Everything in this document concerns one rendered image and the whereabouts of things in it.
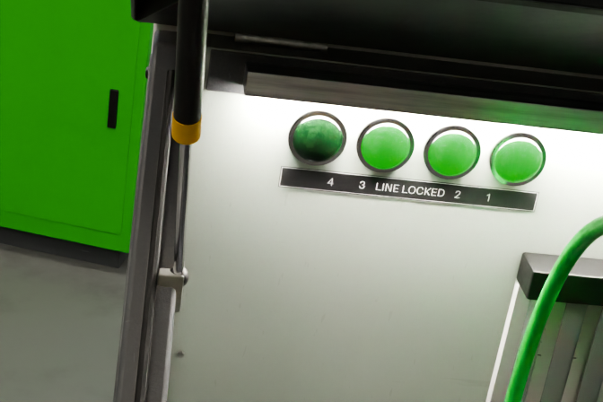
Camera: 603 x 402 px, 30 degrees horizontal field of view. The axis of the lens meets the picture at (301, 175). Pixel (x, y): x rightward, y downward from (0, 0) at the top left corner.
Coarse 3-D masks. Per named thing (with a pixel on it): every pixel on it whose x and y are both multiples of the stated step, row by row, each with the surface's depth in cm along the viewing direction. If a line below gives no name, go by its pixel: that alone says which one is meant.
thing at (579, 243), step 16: (592, 224) 84; (576, 240) 88; (592, 240) 86; (560, 256) 91; (576, 256) 89; (560, 272) 91; (544, 288) 93; (560, 288) 93; (544, 304) 94; (544, 320) 95; (528, 336) 97; (528, 352) 97; (528, 368) 98; (512, 384) 99; (512, 400) 100
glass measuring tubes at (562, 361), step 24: (528, 264) 102; (552, 264) 102; (576, 264) 103; (600, 264) 103; (528, 288) 101; (576, 288) 101; (600, 288) 101; (528, 312) 103; (552, 312) 105; (576, 312) 103; (600, 312) 105; (504, 336) 106; (552, 336) 106; (576, 336) 104; (600, 336) 104; (504, 360) 107; (552, 360) 106; (576, 360) 108; (600, 360) 105; (504, 384) 108; (528, 384) 106; (552, 384) 106; (576, 384) 109; (600, 384) 107
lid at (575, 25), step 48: (144, 0) 94; (240, 0) 85; (288, 0) 84; (336, 0) 83; (384, 0) 82; (432, 0) 81; (480, 0) 80; (528, 0) 79; (576, 0) 80; (384, 48) 97; (432, 48) 95; (480, 48) 94; (528, 48) 93; (576, 48) 91
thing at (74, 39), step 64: (0, 0) 324; (64, 0) 321; (128, 0) 318; (0, 64) 331; (64, 64) 328; (128, 64) 325; (0, 128) 339; (64, 128) 336; (128, 128) 332; (0, 192) 347; (64, 192) 344; (128, 192) 340; (64, 256) 357
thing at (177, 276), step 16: (192, 0) 64; (208, 0) 65; (192, 16) 65; (192, 32) 66; (176, 48) 68; (192, 48) 67; (176, 64) 69; (192, 64) 68; (176, 80) 69; (192, 80) 69; (176, 96) 70; (192, 96) 70; (176, 112) 71; (192, 112) 71; (176, 128) 72; (192, 128) 72; (176, 208) 79; (176, 224) 80; (176, 240) 82; (176, 256) 83; (160, 272) 85; (176, 272) 84; (176, 288) 85; (176, 304) 85
